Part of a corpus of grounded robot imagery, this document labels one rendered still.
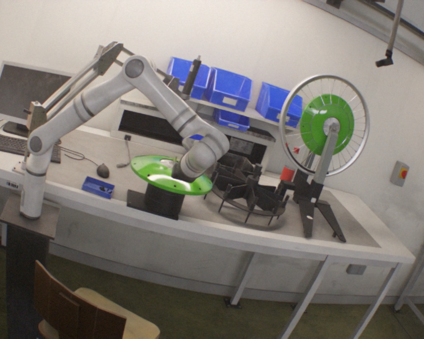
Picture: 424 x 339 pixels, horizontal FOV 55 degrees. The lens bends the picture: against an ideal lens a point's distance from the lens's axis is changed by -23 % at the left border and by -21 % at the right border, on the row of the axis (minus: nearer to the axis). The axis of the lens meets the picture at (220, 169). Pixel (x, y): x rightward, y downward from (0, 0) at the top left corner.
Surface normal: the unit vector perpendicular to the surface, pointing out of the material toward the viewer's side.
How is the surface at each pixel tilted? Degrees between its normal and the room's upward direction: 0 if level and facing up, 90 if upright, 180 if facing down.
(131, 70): 84
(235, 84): 90
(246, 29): 90
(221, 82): 90
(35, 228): 0
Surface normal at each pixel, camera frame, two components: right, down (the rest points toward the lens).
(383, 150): 0.20, 0.35
